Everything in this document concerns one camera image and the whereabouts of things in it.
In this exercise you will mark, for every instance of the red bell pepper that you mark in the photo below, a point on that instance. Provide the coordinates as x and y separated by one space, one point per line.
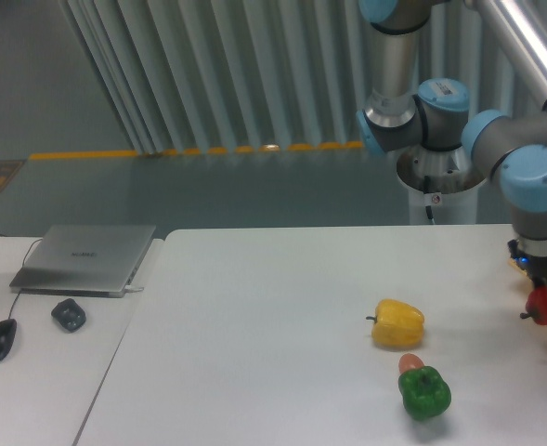
536 306

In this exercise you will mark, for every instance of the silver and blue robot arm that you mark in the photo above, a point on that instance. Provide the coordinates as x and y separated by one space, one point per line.
510 153

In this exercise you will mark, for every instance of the yellow woven basket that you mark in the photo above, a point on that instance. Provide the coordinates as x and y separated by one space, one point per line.
517 266

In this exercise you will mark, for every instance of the yellow bell pepper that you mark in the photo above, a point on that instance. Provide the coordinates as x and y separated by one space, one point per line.
396 324

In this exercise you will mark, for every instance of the pink sausage toy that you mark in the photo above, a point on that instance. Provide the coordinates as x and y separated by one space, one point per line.
408 362

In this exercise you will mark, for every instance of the green bell pepper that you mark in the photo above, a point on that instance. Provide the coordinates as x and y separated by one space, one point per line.
425 394

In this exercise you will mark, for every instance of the grey pleated curtain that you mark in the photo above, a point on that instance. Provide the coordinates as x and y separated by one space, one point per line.
227 75

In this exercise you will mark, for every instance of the silver closed laptop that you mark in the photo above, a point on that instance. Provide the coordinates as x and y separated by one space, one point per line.
85 260

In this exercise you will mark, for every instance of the dark grey small case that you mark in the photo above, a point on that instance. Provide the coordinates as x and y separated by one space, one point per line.
69 315

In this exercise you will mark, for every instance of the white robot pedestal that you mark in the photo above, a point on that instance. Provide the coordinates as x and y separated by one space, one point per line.
442 186

